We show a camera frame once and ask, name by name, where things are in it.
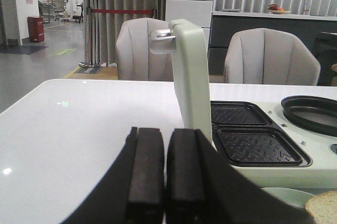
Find fruit plate on counter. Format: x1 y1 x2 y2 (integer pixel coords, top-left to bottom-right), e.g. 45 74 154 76
267 4 290 14

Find grey chair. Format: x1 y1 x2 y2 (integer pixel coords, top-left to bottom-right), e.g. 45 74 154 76
115 17 173 81
224 28 321 86

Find green breakfast maker lid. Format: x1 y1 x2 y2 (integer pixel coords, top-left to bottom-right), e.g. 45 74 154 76
149 18 212 142

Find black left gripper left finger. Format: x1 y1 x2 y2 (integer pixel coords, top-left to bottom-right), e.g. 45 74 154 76
64 128 164 223

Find dark kitchen counter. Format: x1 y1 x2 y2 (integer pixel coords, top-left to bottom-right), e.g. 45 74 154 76
209 11 336 75

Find green round plate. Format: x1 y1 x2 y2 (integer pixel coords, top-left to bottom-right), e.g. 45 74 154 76
262 187 315 209

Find red barrier belt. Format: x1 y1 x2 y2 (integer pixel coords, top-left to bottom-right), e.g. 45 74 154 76
91 9 154 14

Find black round frying pan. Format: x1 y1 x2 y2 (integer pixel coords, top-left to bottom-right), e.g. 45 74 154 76
281 95 336 137

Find red trash bin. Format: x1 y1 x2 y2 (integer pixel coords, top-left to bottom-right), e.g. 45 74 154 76
27 16 45 42

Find green breakfast maker base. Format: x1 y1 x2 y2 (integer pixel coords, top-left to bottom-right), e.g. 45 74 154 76
211 101 336 190

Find beige cushion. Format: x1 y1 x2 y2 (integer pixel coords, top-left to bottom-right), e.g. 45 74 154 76
331 63 337 72

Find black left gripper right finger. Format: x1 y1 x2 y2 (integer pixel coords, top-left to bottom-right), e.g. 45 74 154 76
166 129 313 223

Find right grey chair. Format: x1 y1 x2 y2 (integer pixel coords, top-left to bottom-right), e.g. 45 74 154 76
224 28 321 86

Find left grey chair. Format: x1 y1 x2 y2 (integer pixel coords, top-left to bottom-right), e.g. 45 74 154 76
115 17 173 81

